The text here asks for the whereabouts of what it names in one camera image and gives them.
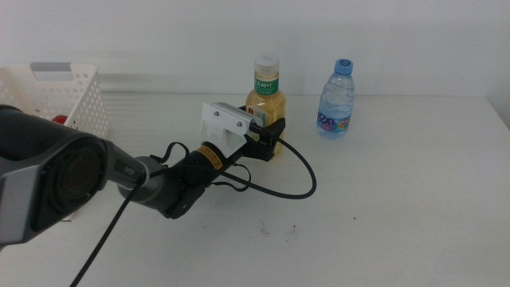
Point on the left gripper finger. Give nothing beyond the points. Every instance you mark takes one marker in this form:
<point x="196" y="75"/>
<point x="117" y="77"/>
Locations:
<point x="275" y="129"/>
<point x="242" y="108"/>

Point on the yellow tea bottle green label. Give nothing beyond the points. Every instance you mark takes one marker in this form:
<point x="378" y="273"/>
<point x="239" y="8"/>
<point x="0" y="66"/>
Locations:
<point x="266" y="85"/>

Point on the clear water bottle blue cap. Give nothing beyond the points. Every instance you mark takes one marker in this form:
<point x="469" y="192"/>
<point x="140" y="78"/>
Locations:
<point x="335" y="103"/>

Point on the red cola can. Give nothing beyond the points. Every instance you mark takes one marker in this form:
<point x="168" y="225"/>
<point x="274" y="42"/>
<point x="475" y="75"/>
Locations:
<point x="60" y="119"/>

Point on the white perforated plastic basket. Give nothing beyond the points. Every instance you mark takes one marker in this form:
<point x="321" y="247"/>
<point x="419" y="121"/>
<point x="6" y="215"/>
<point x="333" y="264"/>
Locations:
<point x="89" y="107"/>

